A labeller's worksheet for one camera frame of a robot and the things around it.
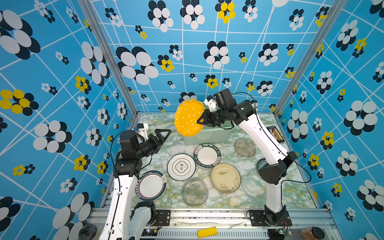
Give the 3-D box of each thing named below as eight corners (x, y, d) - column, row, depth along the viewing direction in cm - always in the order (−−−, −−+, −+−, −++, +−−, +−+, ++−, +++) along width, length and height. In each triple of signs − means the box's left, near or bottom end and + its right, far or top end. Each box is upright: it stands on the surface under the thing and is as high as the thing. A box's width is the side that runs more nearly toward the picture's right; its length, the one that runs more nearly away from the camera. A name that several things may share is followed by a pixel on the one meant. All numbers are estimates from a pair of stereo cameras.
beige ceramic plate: (211, 193, 83) (211, 191, 81) (209, 164, 94) (209, 162, 92) (241, 193, 83) (242, 191, 81) (236, 164, 94) (237, 162, 92)
